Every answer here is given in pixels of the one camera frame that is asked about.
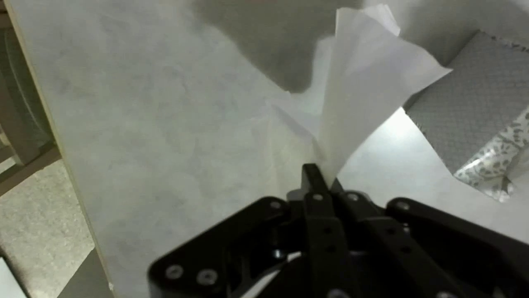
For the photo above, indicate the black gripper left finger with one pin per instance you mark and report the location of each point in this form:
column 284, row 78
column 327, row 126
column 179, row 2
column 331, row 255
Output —
column 259, row 249

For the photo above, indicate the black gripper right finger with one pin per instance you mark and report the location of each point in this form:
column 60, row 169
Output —
column 441, row 249

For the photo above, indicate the white tissue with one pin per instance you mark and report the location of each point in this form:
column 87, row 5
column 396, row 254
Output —
column 365, row 83

